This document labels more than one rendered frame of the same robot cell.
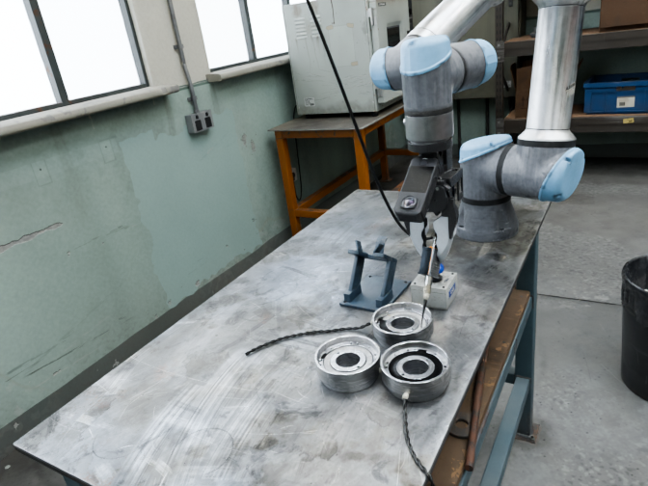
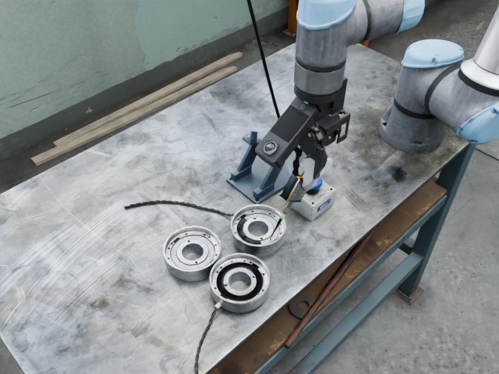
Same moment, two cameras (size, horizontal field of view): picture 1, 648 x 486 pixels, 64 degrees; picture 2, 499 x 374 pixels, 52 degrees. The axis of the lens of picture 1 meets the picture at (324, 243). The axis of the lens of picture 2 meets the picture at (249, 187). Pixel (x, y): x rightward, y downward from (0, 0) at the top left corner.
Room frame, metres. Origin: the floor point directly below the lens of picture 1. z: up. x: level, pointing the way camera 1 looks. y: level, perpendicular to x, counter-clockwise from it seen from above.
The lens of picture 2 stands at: (0.15, -0.24, 1.57)
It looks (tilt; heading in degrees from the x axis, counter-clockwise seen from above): 45 degrees down; 13
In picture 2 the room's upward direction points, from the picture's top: straight up
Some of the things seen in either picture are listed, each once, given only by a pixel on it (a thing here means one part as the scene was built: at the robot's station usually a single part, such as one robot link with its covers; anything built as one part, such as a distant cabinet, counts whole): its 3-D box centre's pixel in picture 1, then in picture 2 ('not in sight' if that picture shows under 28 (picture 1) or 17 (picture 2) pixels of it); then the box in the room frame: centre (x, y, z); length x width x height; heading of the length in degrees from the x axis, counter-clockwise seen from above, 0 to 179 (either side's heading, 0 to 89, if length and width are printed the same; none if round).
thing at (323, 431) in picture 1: (358, 290); (252, 166); (0.98, -0.06, 0.79); 1.20 x 0.60 x 0.02; 147
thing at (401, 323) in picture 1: (402, 327); (258, 231); (0.77, -0.12, 0.82); 0.10 x 0.10 x 0.04
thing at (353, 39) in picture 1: (358, 54); not in sight; (3.34, -0.38, 1.10); 0.62 x 0.61 x 0.65; 147
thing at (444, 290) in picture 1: (435, 286); (312, 194); (0.89, -0.20, 0.82); 0.08 x 0.07 x 0.05; 147
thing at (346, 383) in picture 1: (348, 364); (192, 254); (0.69, -0.01, 0.82); 0.10 x 0.10 x 0.04
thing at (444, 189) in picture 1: (433, 174); (317, 113); (0.83, -0.20, 1.07); 0.09 x 0.08 x 0.12; 144
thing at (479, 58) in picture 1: (454, 67); (375, 5); (0.90, -0.26, 1.23); 0.11 x 0.11 x 0.08; 40
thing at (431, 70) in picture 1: (427, 75); (326, 23); (0.82, -0.20, 1.23); 0.09 x 0.08 x 0.11; 130
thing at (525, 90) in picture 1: (545, 87); not in sight; (3.94, -1.82, 0.64); 0.49 x 0.40 x 0.37; 62
